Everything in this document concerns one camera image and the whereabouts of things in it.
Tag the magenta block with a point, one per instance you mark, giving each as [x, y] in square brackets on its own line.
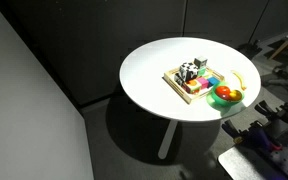
[203, 81]

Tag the green bowl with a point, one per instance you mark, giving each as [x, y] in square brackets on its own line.
[217, 100]

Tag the gray toy block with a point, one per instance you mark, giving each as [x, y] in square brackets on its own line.
[200, 61]

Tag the yellow toy fruit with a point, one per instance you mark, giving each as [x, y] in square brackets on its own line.
[236, 96]

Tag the wooden plank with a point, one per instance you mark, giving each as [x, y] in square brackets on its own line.
[279, 50]

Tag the black purple spring clamp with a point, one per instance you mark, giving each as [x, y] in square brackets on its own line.
[250, 134]
[277, 112]

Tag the black white checkered block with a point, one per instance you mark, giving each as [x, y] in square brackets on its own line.
[188, 70]

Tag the red toy apple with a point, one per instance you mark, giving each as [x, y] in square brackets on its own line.
[222, 91]

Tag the white table leg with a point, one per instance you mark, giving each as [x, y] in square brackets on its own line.
[167, 138]

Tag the orange red patterned block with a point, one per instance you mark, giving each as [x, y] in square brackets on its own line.
[192, 86]

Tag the teal green block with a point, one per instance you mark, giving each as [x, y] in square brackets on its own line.
[202, 71]

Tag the blue block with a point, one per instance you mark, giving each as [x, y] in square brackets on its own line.
[213, 81]

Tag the gray metal plate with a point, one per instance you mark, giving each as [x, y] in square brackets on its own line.
[244, 164]

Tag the yellow toy banana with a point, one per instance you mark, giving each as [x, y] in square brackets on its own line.
[240, 80]

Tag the wooden tray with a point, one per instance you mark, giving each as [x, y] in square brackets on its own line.
[184, 95]

